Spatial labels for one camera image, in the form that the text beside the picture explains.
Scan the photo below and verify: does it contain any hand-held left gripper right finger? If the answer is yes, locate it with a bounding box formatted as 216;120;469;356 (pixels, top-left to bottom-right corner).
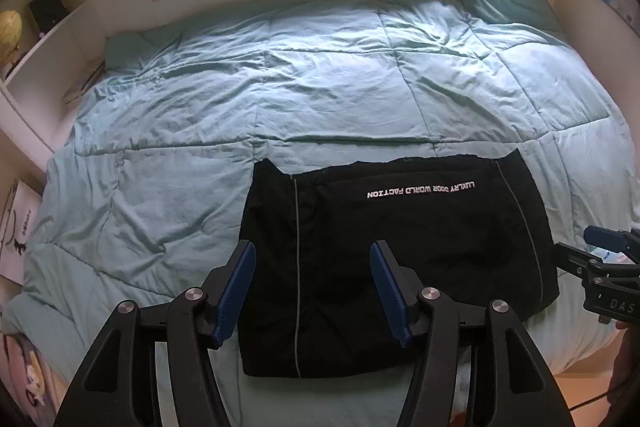
369;239;576;427

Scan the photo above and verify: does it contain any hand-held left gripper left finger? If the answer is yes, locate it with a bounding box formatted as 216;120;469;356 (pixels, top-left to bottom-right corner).
52;239;258;427

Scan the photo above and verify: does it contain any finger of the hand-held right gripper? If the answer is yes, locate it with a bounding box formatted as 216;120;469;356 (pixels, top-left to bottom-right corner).
552;241;608;282
583;225;640;258

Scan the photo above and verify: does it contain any black garment with grey piping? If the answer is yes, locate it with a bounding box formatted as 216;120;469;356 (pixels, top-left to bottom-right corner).
237;147;561;379

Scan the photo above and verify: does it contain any person's right forearm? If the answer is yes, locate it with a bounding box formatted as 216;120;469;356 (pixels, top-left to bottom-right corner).
609;319;640;413

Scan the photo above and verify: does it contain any light teal duvet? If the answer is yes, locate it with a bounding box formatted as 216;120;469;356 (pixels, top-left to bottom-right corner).
2;0;640;427

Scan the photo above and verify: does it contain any colourful cartoon poster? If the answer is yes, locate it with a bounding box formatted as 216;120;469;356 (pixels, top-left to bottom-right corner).
0;331;57;424

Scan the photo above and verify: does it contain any white poster with black figure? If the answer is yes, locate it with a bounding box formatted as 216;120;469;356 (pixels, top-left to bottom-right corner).
0;178;47;286

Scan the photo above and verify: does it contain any teal pillow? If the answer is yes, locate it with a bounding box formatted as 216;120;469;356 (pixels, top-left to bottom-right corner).
460;0;567;38
104;29;187;74

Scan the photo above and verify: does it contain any stack of flat books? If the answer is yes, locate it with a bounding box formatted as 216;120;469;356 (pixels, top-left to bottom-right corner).
61;61;109;106

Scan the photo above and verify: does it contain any white shelf unit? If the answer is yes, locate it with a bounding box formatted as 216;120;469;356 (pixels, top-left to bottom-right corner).
0;0;110;152

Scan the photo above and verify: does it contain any black box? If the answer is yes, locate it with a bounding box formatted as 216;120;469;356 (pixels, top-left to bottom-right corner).
27;0;69;36

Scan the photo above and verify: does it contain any yellow globe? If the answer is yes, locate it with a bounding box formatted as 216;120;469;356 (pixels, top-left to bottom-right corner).
0;8;24;68

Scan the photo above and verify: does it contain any thin black cable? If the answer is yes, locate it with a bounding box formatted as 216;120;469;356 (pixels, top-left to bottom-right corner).
570;386;620;412

